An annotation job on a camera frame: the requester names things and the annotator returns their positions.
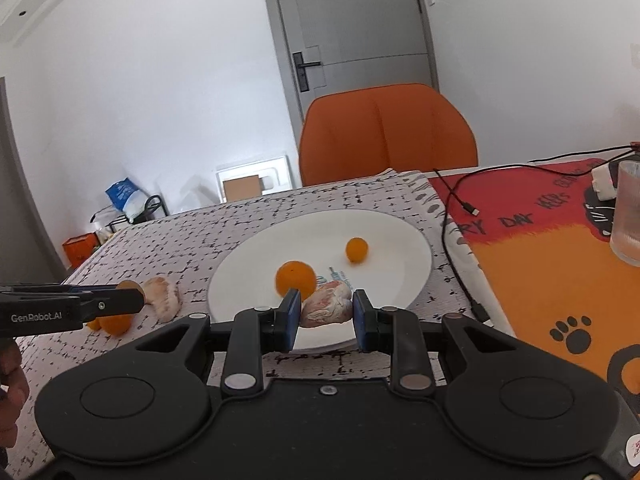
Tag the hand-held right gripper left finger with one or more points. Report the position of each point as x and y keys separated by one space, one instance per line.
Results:
x=293 y=321

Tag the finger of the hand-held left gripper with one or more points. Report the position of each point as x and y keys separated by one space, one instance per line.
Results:
x=115 y=303
x=85 y=288

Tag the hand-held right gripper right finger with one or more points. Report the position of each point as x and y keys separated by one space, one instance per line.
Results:
x=361 y=321

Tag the large orange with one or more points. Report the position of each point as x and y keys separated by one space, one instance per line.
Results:
x=117 y=324
x=295 y=276

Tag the person's left hand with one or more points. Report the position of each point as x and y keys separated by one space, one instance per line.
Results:
x=10 y=385

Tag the orange box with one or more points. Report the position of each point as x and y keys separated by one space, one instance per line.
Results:
x=80 y=250

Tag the small orange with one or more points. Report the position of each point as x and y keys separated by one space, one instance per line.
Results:
x=357 y=250

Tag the blue white bag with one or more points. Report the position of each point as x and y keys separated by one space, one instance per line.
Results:
x=122 y=195

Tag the grey patterned tablecloth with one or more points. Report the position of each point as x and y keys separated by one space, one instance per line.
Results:
x=200 y=232

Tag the brown cardboard piece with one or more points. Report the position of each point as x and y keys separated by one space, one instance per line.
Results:
x=242 y=189

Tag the white foam packaging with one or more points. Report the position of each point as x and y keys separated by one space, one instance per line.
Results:
x=277 y=170

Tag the orange chair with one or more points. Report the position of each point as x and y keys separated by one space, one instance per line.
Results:
x=385 y=130

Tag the red orange cat mat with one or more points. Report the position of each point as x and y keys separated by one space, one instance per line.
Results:
x=550 y=280

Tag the white power adapter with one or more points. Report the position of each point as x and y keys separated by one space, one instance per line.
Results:
x=605 y=182

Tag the frosted plastic cup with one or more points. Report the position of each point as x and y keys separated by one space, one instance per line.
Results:
x=627 y=210

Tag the grey door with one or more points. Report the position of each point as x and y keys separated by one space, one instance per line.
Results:
x=350 y=20

